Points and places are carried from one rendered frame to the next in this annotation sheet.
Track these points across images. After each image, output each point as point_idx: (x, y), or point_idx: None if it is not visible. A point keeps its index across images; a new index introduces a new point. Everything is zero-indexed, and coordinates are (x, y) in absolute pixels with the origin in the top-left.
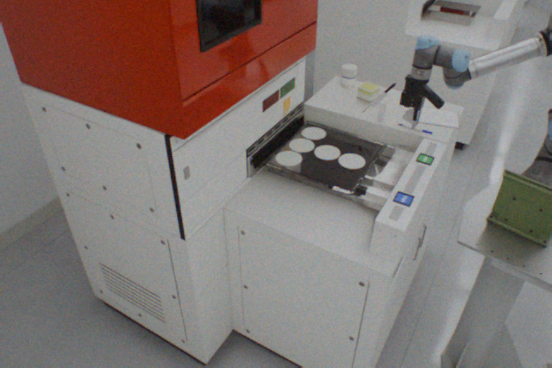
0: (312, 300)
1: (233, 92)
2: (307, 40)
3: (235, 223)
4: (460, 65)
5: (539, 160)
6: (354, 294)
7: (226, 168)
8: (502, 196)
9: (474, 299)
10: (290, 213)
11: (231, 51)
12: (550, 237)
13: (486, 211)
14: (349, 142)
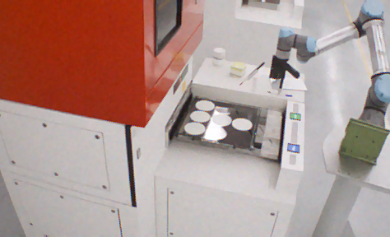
0: (230, 233)
1: (167, 84)
2: (199, 34)
3: (164, 186)
4: (312, 48)
5: (368, 109)
6: (266, 222)
7: (155, 144)
8: (349, 136)
9: (330, 208)
10: (207, 171)
11: (168, 52)
12: (377, 158)
13: (336, 147)
14: (234, 109)
